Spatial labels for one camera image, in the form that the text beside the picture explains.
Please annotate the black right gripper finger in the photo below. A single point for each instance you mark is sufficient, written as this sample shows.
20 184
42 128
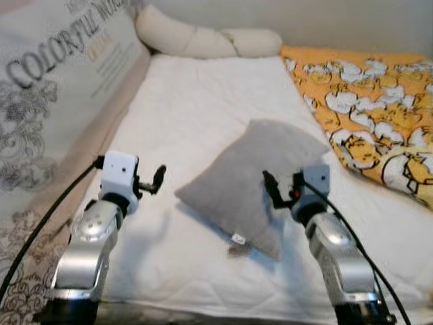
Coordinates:
273 188

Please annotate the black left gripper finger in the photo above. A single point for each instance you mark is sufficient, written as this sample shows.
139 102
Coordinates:
160 178

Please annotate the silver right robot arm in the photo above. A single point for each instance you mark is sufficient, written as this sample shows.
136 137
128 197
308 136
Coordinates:
338 257

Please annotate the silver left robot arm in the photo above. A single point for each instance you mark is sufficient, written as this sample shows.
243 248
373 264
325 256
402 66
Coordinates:
88 250

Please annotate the grey pillow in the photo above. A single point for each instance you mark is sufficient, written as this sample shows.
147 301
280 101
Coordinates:
250 176

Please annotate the white quilted mattress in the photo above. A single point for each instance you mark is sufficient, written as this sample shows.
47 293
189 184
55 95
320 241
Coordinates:
203 95

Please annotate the yellow cartoon egg blanket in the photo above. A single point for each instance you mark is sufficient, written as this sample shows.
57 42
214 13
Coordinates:
365 101

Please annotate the white printed bed panel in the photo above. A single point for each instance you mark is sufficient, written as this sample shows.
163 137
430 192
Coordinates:
61 88

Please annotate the beige bolster pillow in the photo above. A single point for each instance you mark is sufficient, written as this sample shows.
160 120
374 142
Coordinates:
257 42
176 34

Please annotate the grey floral print cloth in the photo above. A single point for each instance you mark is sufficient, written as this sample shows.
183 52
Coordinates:
20 271

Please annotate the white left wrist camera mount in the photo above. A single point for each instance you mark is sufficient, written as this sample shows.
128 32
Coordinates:
120 172

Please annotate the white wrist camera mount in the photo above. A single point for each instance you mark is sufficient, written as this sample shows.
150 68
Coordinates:
120 172
318 175

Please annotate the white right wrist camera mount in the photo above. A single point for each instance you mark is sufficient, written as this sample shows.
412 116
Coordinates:
318 175

